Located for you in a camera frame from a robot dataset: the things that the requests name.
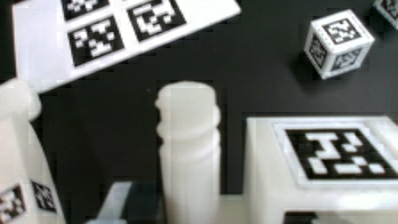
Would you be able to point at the white chair leg with tag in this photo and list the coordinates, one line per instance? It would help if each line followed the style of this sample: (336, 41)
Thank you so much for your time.
(322, 169)

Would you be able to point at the white chair seat part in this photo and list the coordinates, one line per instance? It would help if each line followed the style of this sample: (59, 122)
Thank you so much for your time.
(190, 151)

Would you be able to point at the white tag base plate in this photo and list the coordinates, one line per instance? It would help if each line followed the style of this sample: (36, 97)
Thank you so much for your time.
(77, 35)

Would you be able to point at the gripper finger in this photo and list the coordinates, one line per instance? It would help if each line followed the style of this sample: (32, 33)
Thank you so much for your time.
(130, 204)

